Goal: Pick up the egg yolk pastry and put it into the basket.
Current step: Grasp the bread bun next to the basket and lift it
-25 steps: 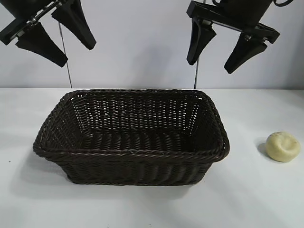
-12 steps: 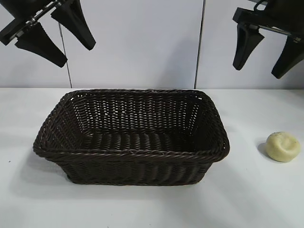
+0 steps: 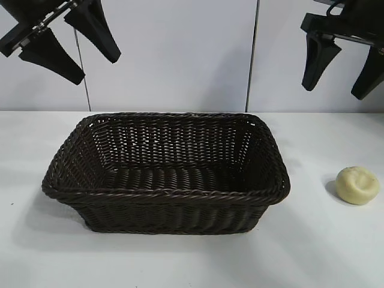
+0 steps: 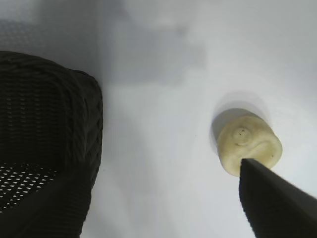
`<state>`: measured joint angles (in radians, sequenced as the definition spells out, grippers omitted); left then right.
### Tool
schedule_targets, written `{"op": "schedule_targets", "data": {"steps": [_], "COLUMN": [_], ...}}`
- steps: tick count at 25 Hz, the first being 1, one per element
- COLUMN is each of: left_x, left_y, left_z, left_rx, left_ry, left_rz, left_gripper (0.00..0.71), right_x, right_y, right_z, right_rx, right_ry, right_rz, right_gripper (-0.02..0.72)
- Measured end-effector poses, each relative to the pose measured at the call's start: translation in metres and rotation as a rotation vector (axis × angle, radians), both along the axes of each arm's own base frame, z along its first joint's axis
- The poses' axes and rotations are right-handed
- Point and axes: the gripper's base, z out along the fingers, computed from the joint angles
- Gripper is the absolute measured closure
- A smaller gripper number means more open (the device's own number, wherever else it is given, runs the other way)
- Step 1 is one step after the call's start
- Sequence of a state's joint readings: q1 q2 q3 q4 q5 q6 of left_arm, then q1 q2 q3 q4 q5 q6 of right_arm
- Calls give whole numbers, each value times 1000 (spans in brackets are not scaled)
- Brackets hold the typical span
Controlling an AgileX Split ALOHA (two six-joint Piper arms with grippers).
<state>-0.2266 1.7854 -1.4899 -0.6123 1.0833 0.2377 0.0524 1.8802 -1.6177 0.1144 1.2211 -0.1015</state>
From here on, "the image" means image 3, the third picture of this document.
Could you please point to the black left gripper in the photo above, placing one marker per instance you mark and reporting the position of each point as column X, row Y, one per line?
column 18, row 33

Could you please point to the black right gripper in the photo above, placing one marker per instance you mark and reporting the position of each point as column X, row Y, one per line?
column 360, row 27

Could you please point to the pale yellow egg yolk pastry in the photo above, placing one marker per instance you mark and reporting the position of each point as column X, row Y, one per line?
column 357, row 186

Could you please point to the dark brown woven wicker basket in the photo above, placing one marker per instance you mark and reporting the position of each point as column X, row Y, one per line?
column 168, row 207

